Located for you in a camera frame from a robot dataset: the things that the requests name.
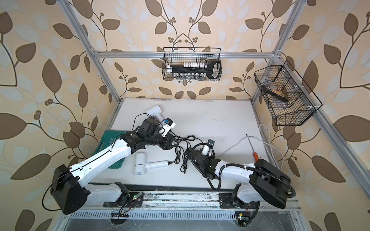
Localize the socket set rail black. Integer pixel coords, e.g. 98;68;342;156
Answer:
167;60;222;81

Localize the small green led board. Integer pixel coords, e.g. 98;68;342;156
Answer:
133;192;143;201

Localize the orange handled screwdriver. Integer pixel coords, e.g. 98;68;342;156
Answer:
246;134;259;162

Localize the green tool case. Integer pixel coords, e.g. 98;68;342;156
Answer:
92;130;126;169

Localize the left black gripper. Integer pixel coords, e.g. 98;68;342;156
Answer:
145;131;180;150

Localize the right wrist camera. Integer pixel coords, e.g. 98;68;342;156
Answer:
201;140;214;158

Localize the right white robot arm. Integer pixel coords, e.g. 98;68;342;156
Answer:
188;143;296;209

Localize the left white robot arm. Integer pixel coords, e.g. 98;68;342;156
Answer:
47;116;178;215

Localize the brush in right basket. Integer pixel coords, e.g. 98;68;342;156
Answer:
262;85;289;103

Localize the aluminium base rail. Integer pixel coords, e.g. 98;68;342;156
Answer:
68;191;302;221

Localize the back wire basket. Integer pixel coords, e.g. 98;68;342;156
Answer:
162;46;222;81

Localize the right wire basket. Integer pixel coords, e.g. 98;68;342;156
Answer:
254;61;323;126

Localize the wire basket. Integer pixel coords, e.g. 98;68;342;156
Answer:
254;61;323;126
162;46;222;81

